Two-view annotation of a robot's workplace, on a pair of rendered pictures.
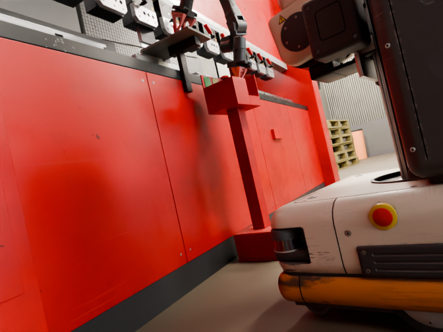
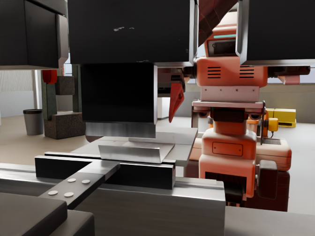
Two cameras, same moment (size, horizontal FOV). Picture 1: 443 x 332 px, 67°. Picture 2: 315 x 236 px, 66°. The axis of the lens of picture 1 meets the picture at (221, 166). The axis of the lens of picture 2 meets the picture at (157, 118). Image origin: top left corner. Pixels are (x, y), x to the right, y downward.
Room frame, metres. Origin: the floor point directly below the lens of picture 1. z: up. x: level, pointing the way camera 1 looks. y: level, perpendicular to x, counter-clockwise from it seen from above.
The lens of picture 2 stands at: (1.57, 0.53, 1.10)
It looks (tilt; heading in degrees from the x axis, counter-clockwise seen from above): 8 degrees down; 253
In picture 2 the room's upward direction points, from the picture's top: straight up
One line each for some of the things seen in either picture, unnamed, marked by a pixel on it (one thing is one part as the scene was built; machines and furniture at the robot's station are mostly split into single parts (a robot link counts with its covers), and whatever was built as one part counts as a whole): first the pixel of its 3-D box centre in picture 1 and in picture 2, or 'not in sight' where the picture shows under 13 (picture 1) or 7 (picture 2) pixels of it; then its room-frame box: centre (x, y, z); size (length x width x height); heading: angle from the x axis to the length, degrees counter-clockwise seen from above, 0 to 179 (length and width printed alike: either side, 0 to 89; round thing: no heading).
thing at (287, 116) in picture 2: not in sight; (273, 116); (-3.64, -5.17, 0.21); 1.18 x 0.85 x 0.42; 141
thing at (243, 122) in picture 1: (248, 168); not in sight; (1.50, -0.12, 0.39); 0.06 x 0.06 x 0.54; 54
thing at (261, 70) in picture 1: (256, 65); not in sight; (2.73, -0.46, 1.21); 0.15 x 0.09 x 0.17; 151
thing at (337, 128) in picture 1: (322, 148); not in sight; (6.75, -2.07, 0.47); 1.33 x 0.91 x 0.95; 141
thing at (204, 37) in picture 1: (175, 44); (148, 139); (1.46, 0.08, 1.00); 0.26 x 0.18 x 0.01; 61
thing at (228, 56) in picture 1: (221, 49); not in sight; (2.21, -0.17, 1.21); 0.15 x 0.09 x 0.17; 151
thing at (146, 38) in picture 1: (147, 39); (119, 102); (1.53, 0.21, 1.08); 0.10 x 0.02 x 0.10; 151
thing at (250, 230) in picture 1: (271, 240); not in sight; (1.48, -0.14, 0.06); 0.25 x 0.20 x 0.12; 54
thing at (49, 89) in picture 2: not in sight; (63, 70); (2.01, -5.15, 1.42); 0.94 x 0.75 x 2.85; 49
